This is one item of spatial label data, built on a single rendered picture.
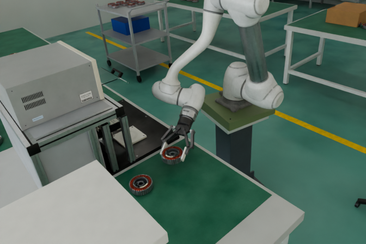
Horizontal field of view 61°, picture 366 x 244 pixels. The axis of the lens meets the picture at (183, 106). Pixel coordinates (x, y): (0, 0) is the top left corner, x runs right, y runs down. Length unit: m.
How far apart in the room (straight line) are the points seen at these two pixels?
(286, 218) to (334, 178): 1.42
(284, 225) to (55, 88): 1.12
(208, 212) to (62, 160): 0.67
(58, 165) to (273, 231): 0.94
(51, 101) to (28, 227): 0.70
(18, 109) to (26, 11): 5.61
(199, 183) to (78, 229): 0.81
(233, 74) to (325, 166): 1.35
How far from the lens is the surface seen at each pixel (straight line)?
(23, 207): 0.97
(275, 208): 1.45
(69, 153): 1.46
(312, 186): 2.68
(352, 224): 2.51
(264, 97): 1.76
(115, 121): 1.74
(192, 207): 1.43
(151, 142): 1.78
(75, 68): 1.46
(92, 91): 1.53
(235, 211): 1.42
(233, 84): 1.88
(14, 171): 1.93
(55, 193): 0.96
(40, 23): 7.08
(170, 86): 1.65
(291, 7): 4.67
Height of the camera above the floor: 1.82
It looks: 30 degrees down
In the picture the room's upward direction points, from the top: 5 degrees counter-clockwise
